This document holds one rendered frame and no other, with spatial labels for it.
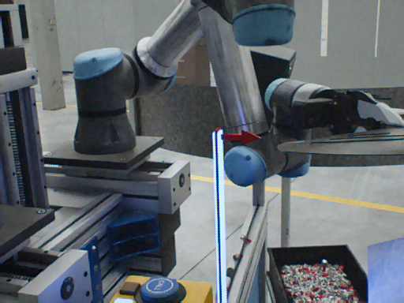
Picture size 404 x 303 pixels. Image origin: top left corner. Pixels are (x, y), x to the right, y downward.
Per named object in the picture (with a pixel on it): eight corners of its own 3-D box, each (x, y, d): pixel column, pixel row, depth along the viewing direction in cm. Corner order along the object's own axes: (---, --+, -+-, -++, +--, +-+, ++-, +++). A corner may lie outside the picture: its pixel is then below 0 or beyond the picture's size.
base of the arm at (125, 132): (61, 152, 120) (57, 112, 118) (94, 136, 134) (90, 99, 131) (118, 156, 116) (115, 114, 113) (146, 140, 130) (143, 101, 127)
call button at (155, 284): (173, 311, 52) (172, 296, 51) (136, 307, 53) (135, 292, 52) (183, 289, 55) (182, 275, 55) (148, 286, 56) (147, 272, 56)
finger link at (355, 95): (385, 93, 77) (347, 88, 85) (377, 93, 76) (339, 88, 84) (381, 124, 78) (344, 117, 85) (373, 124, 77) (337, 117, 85)
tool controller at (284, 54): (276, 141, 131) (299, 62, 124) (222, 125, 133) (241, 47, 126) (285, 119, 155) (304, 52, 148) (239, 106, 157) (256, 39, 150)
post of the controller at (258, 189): (263, 207, 131) (263, 132, 125) (252, 206, 131) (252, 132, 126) (265, 202, 133) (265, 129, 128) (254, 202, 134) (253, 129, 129)
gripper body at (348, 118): (394, 96, 83) (347, 87, 94) (353, 96, 80) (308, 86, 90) (387, 142, 85) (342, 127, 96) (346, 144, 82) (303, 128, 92)
